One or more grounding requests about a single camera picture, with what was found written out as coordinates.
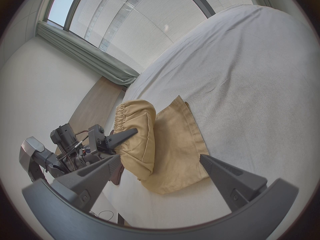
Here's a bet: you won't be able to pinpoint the bed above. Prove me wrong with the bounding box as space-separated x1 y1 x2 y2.
56 4 320 232

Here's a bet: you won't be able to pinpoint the grey-green curtain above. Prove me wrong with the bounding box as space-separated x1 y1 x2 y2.
36 20 139 86

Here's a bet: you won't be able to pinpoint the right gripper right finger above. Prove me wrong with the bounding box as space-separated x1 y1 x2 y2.
200 154 268 213

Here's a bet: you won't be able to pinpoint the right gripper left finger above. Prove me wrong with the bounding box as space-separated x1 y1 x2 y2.
51 154 121 212

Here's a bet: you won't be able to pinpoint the window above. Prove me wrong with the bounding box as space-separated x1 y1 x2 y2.
46 0 265 71

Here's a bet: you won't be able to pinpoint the brown garment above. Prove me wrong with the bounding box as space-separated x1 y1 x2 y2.
109 163 125 186

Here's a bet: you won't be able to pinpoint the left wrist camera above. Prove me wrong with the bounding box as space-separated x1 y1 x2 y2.
87 124 105 148

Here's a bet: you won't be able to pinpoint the tan shorts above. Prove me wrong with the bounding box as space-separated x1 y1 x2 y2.
114 95 210 195

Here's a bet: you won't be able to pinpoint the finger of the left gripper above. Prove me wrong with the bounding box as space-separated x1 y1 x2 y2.
105 128 138 149

